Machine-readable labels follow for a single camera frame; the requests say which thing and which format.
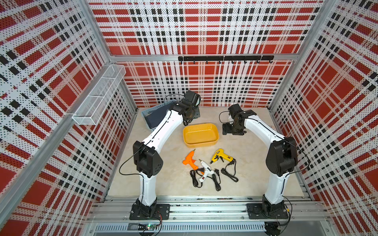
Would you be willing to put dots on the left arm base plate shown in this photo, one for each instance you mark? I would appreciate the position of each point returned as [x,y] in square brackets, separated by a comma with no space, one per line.
[142,212]

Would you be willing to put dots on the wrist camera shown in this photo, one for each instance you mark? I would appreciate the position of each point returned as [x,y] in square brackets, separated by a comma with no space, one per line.
[234,110]
[192,98]

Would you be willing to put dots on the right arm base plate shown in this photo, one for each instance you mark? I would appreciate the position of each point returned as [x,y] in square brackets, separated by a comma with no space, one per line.
[267,211]

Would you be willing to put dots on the white wire wall basket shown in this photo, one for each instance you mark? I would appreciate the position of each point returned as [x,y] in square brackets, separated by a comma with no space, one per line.
[94,105]

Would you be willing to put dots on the black hook rail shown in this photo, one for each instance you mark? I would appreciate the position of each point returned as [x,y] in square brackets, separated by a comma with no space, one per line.
[257,58]

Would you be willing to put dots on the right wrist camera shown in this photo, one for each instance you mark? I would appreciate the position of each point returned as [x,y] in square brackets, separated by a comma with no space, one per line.
[234,110]

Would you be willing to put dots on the yellow glue gun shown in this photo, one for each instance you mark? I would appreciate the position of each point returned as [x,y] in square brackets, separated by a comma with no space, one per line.
[220,155]

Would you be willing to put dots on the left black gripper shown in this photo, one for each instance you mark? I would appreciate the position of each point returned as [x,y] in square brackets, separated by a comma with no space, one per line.
[197,113]

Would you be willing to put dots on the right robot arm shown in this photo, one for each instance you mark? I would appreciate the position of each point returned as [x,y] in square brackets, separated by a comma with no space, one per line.
[281,156]

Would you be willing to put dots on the orange glue gun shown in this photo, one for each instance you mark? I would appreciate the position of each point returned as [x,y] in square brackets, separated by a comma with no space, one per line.
[190,161]

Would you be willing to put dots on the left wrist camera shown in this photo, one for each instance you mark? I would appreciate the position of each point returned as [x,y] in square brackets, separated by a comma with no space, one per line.
[192,98]

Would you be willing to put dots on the green circuit board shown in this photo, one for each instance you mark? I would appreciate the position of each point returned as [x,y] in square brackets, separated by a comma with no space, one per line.
[147,227]

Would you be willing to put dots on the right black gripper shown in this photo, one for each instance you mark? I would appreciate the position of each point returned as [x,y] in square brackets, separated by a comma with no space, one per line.
[226,129]

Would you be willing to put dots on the white glue gun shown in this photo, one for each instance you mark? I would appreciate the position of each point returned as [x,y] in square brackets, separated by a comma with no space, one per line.
[200,175]

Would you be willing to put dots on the dark cloth in basket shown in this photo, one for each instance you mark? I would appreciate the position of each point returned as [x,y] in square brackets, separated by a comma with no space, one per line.
[154,117]

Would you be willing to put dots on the blue plastic basket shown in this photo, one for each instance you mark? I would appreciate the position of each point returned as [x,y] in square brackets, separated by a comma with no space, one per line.
[144,113]

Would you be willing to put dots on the yellow storage box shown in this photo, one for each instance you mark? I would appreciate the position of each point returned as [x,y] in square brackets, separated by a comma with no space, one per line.
[200,135]

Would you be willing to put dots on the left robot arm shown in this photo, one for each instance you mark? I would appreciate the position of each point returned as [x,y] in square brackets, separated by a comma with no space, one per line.
[146,153]

